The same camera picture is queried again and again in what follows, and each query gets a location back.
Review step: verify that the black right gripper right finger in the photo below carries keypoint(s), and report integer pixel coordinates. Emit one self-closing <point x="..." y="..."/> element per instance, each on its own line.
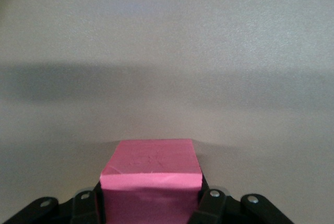
<point x="235" y="212"/>

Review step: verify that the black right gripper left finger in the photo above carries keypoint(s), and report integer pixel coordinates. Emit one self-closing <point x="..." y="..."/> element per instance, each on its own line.
<point x="47" y="212"/>

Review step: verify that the paper table cover sheet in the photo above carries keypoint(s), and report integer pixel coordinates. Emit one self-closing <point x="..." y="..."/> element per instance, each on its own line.
<point x="167" y="38"/>

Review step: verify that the red foam block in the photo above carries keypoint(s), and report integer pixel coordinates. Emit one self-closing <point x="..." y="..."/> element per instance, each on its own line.
<point x="151" y="161"/>

